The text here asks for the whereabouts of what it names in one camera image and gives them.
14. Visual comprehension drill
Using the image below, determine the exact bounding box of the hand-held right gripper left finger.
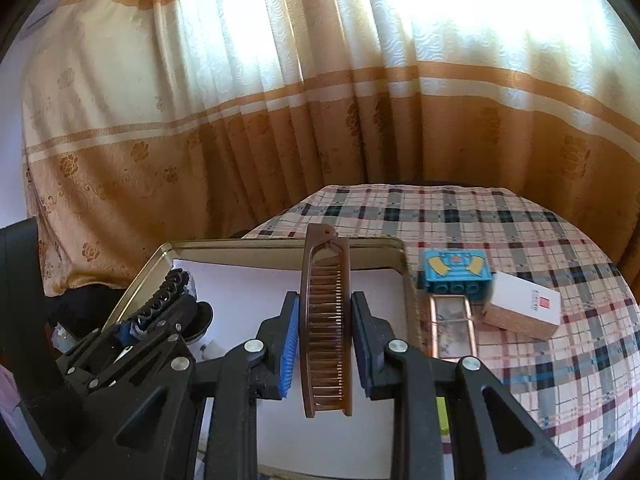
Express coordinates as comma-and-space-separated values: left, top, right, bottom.
65, 290, 301, 480

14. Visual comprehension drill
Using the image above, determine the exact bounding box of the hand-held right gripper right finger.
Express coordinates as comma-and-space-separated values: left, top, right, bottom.
350, 290, 581, 480

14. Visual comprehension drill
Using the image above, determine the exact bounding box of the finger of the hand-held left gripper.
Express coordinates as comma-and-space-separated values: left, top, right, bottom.
56, 321, 147, 378
85, 299, 199, 392

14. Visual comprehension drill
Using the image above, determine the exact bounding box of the black hair clip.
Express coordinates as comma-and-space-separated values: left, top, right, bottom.
136, 269, 213, 346

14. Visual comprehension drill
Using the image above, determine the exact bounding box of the brown folding comb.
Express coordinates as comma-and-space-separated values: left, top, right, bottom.
299, 224, 353, 418

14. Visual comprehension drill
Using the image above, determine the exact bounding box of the gold metal tin box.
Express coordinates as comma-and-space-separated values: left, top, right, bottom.
102, 237, 421, 480

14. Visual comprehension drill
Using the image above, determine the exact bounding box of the copper-framed picture box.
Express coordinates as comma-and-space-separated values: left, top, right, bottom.
427, 294, 476, 361

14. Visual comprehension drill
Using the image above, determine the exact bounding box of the blue toy building block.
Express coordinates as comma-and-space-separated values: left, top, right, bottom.
419, 249, 493, 303

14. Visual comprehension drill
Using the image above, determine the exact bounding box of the white cardboard box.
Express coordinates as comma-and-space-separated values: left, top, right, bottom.
482, 271, 561, 341

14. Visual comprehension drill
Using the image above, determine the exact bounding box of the pale blue bottle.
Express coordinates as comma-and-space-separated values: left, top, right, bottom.
50, 322, 81, 356

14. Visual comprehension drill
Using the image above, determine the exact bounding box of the white paper sheet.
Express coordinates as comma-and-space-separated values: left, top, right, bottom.
172, 255, 416, 476

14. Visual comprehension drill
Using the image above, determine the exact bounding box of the dark furniture piece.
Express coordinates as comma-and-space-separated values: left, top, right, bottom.
0, 220, 53, 401

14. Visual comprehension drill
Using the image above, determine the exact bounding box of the cream and orange curtain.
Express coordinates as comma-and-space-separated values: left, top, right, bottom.
20, 0, 640, 301

